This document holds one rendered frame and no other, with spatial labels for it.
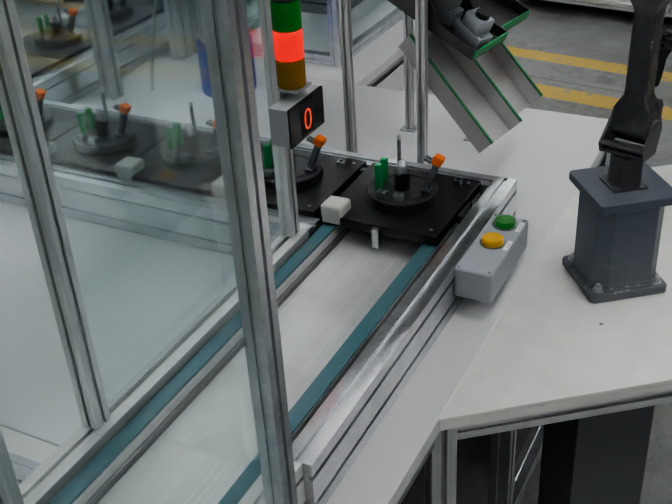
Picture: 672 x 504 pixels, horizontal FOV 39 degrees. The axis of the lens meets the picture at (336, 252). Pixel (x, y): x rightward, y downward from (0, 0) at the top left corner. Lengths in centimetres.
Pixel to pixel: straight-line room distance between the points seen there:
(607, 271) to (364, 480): 63
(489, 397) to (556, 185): 74
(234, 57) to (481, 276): 90
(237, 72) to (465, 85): 127
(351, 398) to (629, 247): 62
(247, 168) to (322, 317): 76
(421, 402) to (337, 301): 26
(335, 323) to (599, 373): 44
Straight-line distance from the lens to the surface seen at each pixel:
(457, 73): 211
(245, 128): 91
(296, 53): 163
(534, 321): 174
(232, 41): 87
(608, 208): 170
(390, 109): 257
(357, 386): 143
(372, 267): 178
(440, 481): 165
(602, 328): 174
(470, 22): 197
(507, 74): 226
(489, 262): 171
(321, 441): 135
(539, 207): 209
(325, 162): 205
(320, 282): 174
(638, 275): 182
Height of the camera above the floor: 187
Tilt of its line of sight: 31 degrees down
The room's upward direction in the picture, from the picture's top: 4 degrees counter-clockwise
